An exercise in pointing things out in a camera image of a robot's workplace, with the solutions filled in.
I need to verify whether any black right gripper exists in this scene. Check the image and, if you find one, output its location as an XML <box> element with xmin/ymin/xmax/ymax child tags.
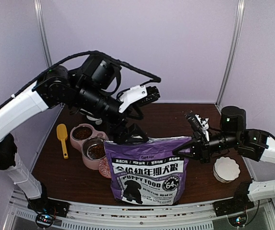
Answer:
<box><xmin>172</xmin><ymin>131</ymin><xmax>240</xmax><ymax>165</ymax></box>

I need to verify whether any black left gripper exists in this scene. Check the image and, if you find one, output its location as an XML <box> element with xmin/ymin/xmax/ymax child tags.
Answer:
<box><xmin>72</xmin><ymin>81</ymin><xmax>150</xmax><ymax>145</ymax></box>

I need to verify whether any purple puppy food bag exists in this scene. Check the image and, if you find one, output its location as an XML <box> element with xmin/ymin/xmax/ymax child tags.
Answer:
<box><xmin>104</xmin><ymin>136</ymin><xmax>191</xmax><ymax>206</ymax></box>

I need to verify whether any yellow plastic food scoop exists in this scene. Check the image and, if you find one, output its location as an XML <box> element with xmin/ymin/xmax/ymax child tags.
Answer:
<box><xmin>56</xmin><ymin>124</ymin><xmax>69</xmax><ymax>159</ymax></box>

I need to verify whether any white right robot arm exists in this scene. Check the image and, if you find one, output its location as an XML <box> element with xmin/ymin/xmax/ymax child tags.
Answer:
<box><xmin>173</xmin><ymin>106</ymin><xmax>275</xmax><ymax>212</ymax></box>

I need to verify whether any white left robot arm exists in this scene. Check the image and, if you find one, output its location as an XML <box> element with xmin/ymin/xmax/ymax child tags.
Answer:
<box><xmin>0</xmin><ymin>51</ymin><xmax>161</xmax><ymax>213</ymax></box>

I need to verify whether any brown kibble pet food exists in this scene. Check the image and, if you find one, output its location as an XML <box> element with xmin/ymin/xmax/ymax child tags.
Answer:
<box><xmin>72</xmin><ymin>126</ymin><xmax>106</xmax><ymax>161</ymax></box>

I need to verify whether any pink double pet feeder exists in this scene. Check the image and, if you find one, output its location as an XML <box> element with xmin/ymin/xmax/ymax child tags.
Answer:
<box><xmin>70</xmin><ymin>124</ymin><xmax>108</xmax><ymax>170</ymax></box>

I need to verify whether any black white ceramic bowl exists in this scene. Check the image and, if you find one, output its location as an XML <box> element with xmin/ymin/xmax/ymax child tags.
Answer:
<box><xmin>86</xmin><ymin>115</ymin><xmax>103</xmax><ymax>126</ymax></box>

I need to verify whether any white scalloped ceramic bowl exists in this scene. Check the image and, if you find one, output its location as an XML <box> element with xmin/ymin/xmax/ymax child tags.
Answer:
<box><xmin>213</xmin><ymin>157</ymin><xmax>240</xmax><ymax>184</ymax></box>

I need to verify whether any red patterned ceramic bowl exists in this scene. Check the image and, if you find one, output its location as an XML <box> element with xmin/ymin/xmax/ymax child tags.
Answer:
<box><xmin>98</xmin><ymin>158</ymin><xmax>111</xmax><ymax>179</ymax></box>

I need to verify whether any right round circuit board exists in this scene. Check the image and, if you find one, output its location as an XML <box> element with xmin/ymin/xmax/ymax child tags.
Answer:
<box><xmin>228</xmin><ymin>213</ymin><xmax>248</xmax><ymax>228</ymax></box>

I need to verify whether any round circuit board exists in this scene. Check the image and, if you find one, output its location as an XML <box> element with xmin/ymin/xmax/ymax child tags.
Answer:
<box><xmin>35</xmin><ymin>213</ymin><xmax>56</xmax><ymax>228</ymax></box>
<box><xmin>228</xmin><ymin>213</ymin><xmax>248</xmax><ymax>228</ymax></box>

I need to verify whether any left round circuit board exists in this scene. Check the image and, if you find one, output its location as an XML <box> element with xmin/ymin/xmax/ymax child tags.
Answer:
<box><xmin>35</xmin><ymin>213</ymin><xmax>56</xmax><ymax>228</ymax></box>

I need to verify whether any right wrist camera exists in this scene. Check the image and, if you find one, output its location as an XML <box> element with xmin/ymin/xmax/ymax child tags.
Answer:
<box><xmin>185</xmin><ymin>111</ymin><xmax>210</xmax><ymax>141</ymax></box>

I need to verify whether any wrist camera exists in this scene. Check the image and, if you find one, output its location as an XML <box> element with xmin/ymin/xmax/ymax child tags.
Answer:
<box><xmin>117</xmin><ymin>85</ymin><xmax>160</xmax><ymax>113</ymax></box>
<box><xmin>185</xmin><ymin>111</ymin><xmax>210</xmax><ymax>141</ymax></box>

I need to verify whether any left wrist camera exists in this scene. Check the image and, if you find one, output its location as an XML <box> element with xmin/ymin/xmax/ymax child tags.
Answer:
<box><xmin>117</xmin><ymin>85</ymin><xmax>160</xmax><ymax>113</ymax></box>

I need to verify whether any aluminium front frame rail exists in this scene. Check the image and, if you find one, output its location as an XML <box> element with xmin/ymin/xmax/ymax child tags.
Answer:
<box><xmin>6</xmin><ymin>188</ymin><xmax>275</xmax><ymax>230</ymax></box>

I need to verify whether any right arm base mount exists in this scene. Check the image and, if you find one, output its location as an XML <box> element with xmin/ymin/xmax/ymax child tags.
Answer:
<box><xmin>213</xmin><ymin>182</ymin><xmax>254</xmax><ymax>217</ymax></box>

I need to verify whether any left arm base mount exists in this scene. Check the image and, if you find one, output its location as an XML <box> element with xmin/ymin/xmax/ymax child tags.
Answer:
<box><xmin>25</xmin><ymin>183</ymin><xmax>70</xmax><ymax>218</ymax></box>

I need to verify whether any aluminium right corner post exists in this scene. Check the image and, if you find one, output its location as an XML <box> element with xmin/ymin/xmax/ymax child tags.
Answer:
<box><xmin>215</xmin><ymin>0</ymin><xmax>245</xmax><ymax>111</ymax></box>

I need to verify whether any aluminium corner post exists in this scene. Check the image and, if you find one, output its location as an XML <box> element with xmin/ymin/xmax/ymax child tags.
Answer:
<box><xmin>215</xmin><ymin>0</ymin><xmax>245</xmax><ymax>111</ymax></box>
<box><xmin>34</xmin><ymin>0</ymin><xmax>52</xmax><ymax>67</ymax></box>

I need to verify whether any aluminium left corner post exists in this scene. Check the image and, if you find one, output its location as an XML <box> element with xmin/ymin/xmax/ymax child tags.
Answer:
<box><xmin>34</xmin><ymin>0</ymin><xmax>52</xmax><ymax>67</ymax></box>

